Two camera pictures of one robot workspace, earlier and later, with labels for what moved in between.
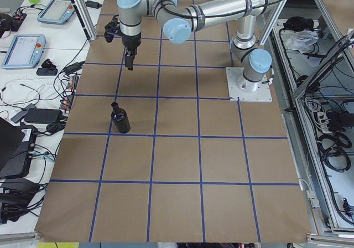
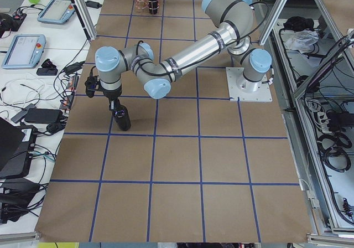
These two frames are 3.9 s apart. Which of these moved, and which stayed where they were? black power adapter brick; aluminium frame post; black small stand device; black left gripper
Moved: black left gripper
Stayed: aluminium frame post; black power adapter brick; black small stand device
